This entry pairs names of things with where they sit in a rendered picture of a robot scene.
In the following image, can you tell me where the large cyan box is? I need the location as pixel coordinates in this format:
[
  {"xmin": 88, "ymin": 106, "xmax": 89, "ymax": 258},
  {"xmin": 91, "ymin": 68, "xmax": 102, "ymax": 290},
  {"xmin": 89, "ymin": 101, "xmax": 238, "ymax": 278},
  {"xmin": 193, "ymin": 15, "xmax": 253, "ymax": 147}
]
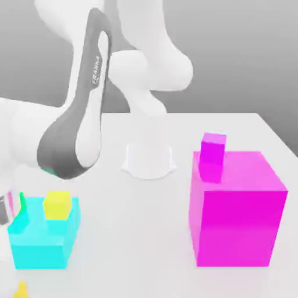
[{"xmin": 7, "ymin": 196, "xmax": 81, "ymax": 270}]

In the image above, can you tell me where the large magenta box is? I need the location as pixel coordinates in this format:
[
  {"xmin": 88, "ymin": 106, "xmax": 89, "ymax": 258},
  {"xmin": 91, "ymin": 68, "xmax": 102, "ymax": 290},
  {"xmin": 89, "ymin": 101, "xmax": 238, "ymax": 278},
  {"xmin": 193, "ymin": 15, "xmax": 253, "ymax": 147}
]
[{"xmin": 188, "ymin": 150, "xmax": 289, "ymax": 268}]

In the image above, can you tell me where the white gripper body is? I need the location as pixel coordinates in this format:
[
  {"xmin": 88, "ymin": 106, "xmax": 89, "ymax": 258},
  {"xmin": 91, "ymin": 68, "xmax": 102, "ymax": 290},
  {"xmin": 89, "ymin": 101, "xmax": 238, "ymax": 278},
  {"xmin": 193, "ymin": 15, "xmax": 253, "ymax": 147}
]
[{"xmin": 0, "ymin": 222, "xmax": 12, "ymax": 265}]

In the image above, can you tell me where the small yellow cube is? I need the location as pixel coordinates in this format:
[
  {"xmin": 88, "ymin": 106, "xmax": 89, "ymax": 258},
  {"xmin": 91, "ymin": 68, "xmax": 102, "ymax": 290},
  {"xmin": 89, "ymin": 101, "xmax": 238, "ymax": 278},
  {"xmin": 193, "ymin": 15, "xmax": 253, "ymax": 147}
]
[{"xmin": 42, "ymin": 190, "xmax": 72, "ymax": 221}]

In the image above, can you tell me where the small orange cube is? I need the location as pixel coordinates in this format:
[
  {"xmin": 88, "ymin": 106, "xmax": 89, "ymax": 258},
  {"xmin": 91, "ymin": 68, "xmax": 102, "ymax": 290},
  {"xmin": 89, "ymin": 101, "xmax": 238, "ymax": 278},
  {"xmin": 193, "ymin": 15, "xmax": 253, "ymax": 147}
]
[{"xmin": 10, "ymin": 280, "xmax": 30, "ymax": 298}]

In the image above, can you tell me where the small magenta cube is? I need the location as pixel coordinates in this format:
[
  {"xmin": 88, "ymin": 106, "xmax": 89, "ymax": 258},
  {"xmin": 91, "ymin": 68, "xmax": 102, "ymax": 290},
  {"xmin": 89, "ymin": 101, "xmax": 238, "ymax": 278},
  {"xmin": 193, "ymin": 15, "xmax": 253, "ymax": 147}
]
[{"xmin": 199, "ymin": 132, "xmax": 227, "ymax": 185}]

